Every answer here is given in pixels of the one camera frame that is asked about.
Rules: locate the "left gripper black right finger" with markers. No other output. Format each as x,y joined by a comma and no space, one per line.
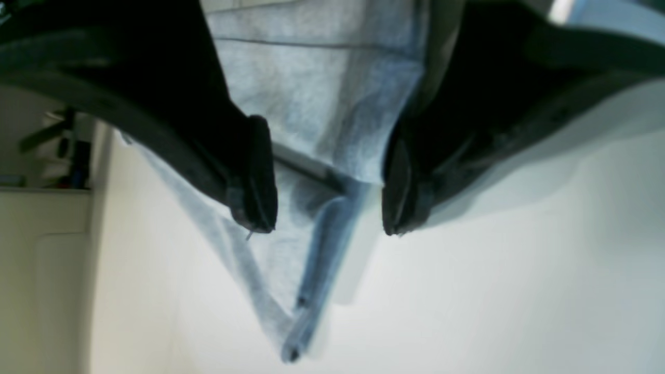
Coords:
518,73

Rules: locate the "grey T-shirt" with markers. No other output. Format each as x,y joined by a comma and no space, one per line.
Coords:
331,78

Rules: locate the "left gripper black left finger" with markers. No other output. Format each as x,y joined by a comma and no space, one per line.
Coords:
151,69

